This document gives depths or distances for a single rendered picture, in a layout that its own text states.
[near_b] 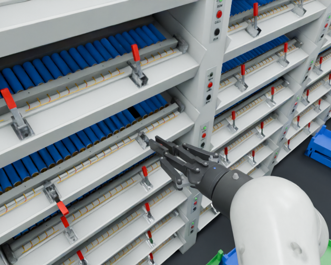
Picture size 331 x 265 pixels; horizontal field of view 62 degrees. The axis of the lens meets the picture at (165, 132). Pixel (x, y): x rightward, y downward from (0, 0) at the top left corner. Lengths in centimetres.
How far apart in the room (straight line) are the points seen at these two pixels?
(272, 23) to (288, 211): 77
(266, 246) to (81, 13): 43
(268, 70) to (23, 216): 95
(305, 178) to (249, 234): 172
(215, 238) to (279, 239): 130
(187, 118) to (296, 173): 133
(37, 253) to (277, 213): 67
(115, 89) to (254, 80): 61
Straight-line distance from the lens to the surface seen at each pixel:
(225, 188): 53
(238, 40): 88
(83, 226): 87
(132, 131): 76
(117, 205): 89
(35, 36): 49
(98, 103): 60
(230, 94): 99
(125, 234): 106
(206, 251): 161
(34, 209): 71
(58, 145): 74
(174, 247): 147
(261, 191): 37
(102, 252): 105
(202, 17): 71
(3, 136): 58
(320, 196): 202
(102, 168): 73
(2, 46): 49
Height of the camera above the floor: 145
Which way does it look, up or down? 42 degrees down
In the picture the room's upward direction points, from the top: straight up
